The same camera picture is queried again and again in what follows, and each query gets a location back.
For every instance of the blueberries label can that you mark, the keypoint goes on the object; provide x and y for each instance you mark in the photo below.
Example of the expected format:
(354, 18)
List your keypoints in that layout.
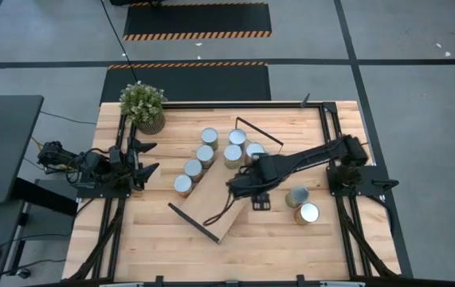
(299, 194)

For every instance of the pineapple label can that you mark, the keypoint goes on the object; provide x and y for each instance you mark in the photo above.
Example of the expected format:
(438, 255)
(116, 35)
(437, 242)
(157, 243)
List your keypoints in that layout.
(182, 184)

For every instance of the small black frame lever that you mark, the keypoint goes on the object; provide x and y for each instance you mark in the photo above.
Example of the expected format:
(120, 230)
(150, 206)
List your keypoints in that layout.
(305, 100)

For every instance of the oranges label can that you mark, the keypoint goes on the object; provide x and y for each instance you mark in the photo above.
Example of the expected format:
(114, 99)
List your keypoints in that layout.
(253, 149)

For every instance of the black hazard striped floor mat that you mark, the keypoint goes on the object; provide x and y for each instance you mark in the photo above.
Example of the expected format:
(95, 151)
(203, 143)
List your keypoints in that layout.
(197, 18)
(187, 83)

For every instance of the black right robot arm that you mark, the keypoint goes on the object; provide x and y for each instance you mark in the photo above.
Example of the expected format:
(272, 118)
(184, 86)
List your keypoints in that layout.
(314, 153)

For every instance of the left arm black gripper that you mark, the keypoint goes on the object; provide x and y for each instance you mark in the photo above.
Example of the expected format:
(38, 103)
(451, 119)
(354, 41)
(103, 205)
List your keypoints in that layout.
(123, 167)

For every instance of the dark grey desk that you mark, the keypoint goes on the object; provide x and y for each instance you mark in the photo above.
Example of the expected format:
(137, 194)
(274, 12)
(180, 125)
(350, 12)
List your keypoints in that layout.
(4, 151)

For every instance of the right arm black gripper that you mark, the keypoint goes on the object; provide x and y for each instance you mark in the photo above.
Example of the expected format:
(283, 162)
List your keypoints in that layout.
(269, 169)

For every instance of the orange red labelled can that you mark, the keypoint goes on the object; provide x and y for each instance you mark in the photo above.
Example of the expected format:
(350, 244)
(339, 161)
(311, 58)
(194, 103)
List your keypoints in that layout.
(232, 152)

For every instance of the wooden shelf with black legs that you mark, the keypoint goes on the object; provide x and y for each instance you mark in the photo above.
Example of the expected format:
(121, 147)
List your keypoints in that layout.
(207, 207)

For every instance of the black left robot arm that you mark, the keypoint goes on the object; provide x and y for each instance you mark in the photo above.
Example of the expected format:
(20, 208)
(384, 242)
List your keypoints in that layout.
(57, 155)

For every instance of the green potted plant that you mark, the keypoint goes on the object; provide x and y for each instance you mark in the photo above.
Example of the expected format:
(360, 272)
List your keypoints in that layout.
(143, 105)

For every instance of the peaches label can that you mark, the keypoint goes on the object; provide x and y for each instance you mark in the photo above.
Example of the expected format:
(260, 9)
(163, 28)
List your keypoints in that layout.
(205, 153)

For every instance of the silver lid labelled can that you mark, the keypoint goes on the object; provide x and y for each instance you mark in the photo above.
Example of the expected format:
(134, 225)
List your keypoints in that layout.
(237, 137)
(209, 136)

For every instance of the tomatoes label can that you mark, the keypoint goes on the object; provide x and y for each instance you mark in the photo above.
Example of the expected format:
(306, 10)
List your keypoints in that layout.
(193, 168)

